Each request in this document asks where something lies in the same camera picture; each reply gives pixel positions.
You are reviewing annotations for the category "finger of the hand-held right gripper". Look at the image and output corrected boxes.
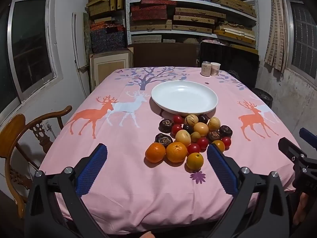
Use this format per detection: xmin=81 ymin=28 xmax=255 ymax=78
xmin=278 ymin=137 xmax=309 ymax=165
xmin=299 ymin=128 xmax=317 ymax=152

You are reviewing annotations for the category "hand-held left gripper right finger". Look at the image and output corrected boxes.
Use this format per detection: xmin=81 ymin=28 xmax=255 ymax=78
xmin=207 ymin=144 xmax=293 ymax=238

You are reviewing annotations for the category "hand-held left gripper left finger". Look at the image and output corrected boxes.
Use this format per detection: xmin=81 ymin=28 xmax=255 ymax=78
xmin=25 ymin=143 xmax=109 ymax=238

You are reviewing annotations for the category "small orange citrus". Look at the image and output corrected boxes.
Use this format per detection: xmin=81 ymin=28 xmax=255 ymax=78
xmin=212 ymin=140 xmax=225 ymax=153

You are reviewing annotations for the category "small yellow-orange citrus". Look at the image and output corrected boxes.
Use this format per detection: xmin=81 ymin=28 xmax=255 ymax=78
xmin=186 ymin=152 xmax=204 ymax=171

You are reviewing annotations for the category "mandarin orange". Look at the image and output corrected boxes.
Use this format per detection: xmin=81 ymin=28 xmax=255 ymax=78
xmin=166 ymin=142 xmax=188 ymax=163
xmin=145 ymin=142 xmax=166 ymax=163

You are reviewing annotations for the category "white plate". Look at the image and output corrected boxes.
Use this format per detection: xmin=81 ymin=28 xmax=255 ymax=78
xmin=151 ymin=80 xmax=219 ymax=114

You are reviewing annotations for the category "person's right hand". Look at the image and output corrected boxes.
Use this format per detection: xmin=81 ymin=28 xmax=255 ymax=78
xmin=293 ymin=193 xmax=311 ymax=226

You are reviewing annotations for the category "pink deer print tablecloth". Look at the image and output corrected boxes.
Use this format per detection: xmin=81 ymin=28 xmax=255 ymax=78
xmin=38 ymin=66 xmax=296 ymax=235

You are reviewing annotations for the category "black round stool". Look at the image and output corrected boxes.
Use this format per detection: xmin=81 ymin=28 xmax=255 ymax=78
xmin=253 ymin=87 xmax=273 ymax=109

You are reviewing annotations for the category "carved wooden chair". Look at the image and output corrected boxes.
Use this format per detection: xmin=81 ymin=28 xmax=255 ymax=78
xmin=0 ymin=105 xmax=73 ymax=212

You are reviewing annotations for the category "grated window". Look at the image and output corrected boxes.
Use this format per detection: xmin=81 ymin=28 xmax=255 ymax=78
xmin=282 ymin=0 xmax=317 ymax=90

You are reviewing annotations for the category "pink paper cup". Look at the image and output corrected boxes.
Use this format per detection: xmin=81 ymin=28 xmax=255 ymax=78
xmin=210 ymin=62 xmax=221 ymax=77

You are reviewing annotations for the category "pink drink can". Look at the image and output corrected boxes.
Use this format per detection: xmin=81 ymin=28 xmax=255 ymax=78
xmin=201 ymin=61 xmax=211 ymax=77

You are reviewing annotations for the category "brick pattern hanging curtain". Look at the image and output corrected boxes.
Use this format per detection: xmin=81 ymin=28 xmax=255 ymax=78
xmin=264 ymin=0 xmax=286 ymax=75

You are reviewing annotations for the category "white leaning board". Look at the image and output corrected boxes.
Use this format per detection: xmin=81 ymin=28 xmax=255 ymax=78
xmin=72 ymin=12 xmax=90 ymax=97

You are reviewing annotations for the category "brown board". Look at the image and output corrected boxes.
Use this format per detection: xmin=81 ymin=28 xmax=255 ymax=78
xmin=127 ymin=43 xmax=201 ymax=68

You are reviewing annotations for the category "stack of blue patterned boxes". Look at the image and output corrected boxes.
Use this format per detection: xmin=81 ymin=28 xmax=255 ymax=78
xmin=90 ymin=22 xmax=127 ymax=54

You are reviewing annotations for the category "white framed window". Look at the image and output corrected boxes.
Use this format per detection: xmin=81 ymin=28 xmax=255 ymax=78
xmin=7 ymin=0 xmax=63 ymax=102

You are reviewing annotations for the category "white metal shelf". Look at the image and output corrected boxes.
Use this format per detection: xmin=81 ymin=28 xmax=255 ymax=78
xmin=124 ymin=0 xmax=259 ymax=55

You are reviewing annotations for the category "stack of woven flat boxes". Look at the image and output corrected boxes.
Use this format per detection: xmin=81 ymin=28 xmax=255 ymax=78
xmin=129 ymin=0 xmax=257 ymax=47

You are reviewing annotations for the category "pile of yellow cardboard boxes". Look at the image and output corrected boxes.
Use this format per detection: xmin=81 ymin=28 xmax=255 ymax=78
xmin=86 ymin=0 xmax=124 ymax=23

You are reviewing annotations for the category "wooden picture frame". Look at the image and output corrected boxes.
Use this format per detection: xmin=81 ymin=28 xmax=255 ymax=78
xmin=89 ymin=48 xmax=134 ymax=92

